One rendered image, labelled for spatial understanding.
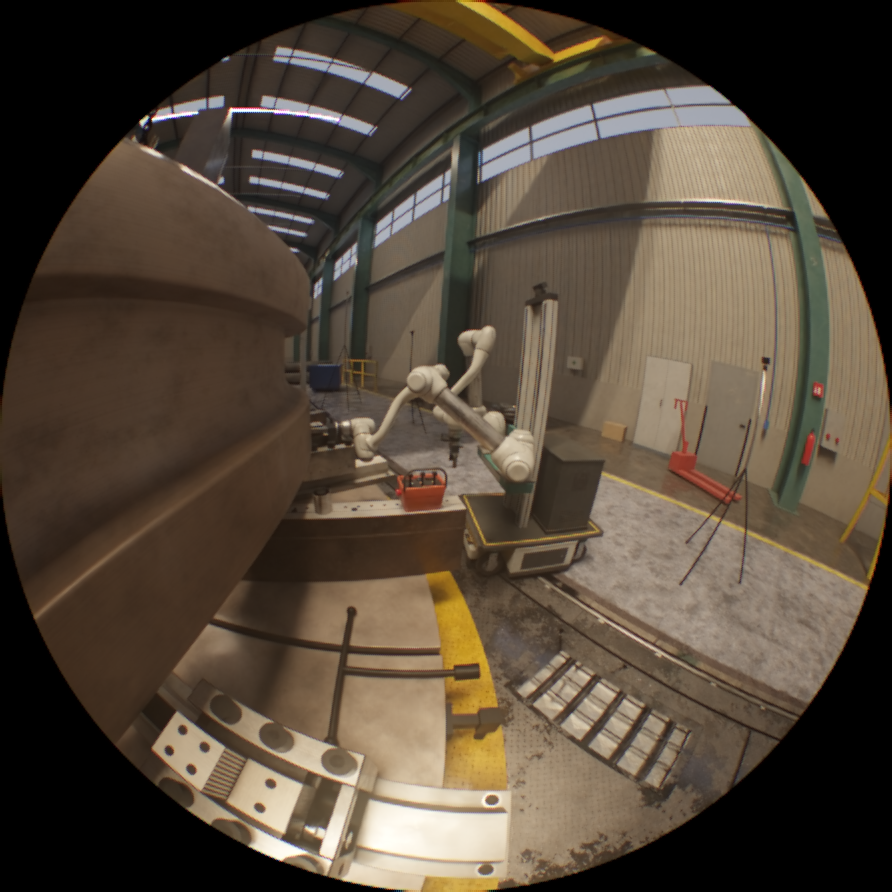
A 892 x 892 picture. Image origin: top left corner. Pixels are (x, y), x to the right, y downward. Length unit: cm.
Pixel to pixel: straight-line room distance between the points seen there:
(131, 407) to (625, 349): 738
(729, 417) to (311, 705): 700
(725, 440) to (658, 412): 167
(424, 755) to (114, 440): 111
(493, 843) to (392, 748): 44
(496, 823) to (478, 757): 55
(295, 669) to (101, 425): 99
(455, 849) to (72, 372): 119
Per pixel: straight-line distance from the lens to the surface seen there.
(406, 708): 111
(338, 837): 70
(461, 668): 114
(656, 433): 646
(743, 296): 723
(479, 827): 90
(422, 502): 128
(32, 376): 63
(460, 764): 138
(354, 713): 112
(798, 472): 609
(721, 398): 679
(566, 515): 194
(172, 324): 77
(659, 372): 643
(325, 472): 220
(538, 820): 142
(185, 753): 64
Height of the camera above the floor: 135
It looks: 18 degrees down
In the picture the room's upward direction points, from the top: 4 degrees clockwise
